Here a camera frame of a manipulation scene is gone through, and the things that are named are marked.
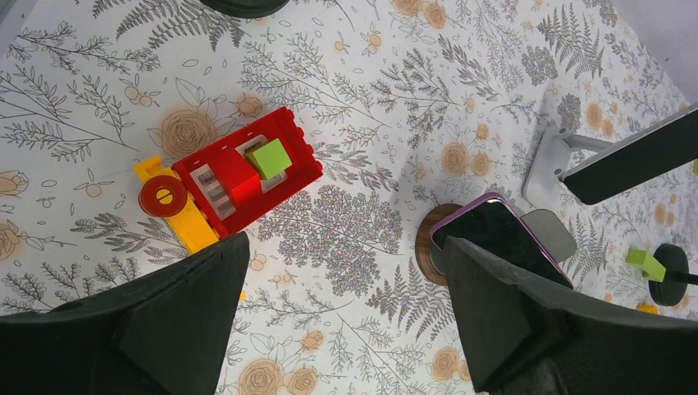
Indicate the yellow triangle frame toy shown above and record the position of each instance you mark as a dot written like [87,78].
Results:
[648,308]

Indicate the green block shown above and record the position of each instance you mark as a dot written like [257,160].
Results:
[647,263]

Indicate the black tripod stand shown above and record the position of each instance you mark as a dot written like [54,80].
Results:
[247,9]
[672,288]

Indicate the wooden-base grey phone stand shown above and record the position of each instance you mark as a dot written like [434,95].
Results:
[544,224]

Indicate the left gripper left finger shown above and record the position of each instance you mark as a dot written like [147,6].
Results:
[163,333]

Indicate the purple-edged black phone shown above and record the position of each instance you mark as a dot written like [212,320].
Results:
[537,241]

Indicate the right black tripod stand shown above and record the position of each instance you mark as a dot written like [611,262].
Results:
[672,288]

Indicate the red yellow toy truck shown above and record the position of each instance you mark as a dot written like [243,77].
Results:
[227,185]

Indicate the black phone on white stand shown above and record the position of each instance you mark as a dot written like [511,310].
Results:
[636,159]

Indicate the white phone stand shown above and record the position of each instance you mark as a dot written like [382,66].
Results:
[542,186]

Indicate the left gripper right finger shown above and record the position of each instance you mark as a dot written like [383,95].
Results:
[524,334]

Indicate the left black tripod stand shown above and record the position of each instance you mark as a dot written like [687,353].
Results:
[247,9]

